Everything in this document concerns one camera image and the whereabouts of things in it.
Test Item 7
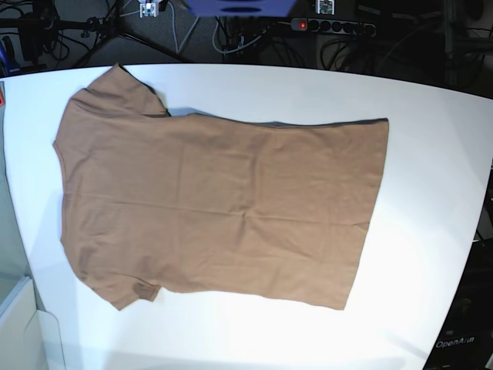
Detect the white bin at left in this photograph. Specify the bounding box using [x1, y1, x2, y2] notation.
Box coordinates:
[0, 275, 66, 370]

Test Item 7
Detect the brown T-shirt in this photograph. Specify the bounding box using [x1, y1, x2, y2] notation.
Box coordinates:
[53, 66, 389, 310]

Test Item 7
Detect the black power strip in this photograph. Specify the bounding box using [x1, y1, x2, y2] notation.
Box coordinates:
[289, 18, 377, 37]

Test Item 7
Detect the blue overhead mount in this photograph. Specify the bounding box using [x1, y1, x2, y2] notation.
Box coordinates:
[185, 0, 296, 17]

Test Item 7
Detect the black tripod stand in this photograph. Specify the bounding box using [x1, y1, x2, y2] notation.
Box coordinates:
[1, 1, 189, 70]

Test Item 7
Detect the black OpenArm base box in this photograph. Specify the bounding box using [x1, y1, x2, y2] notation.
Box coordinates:
[422, 215, 493, 370]

